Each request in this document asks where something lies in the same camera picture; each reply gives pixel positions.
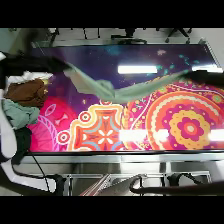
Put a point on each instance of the pale green garment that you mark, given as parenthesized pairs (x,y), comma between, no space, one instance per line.
(103,87)

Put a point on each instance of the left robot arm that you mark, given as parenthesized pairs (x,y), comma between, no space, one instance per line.
(27,63)

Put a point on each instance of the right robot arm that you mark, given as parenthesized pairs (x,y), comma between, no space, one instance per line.
(173,190)

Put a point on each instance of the black office chair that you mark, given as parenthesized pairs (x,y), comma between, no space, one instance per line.
(178,33)
(129,36)

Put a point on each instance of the brown garment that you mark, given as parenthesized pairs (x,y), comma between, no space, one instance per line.
(28,93)

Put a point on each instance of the grey-green garment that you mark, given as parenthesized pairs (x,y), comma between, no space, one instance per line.
(20,113)

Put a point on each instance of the white garment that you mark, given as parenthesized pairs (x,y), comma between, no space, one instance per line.
(23,78)

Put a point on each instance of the silver frame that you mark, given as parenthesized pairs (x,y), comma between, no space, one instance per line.
(110,160)

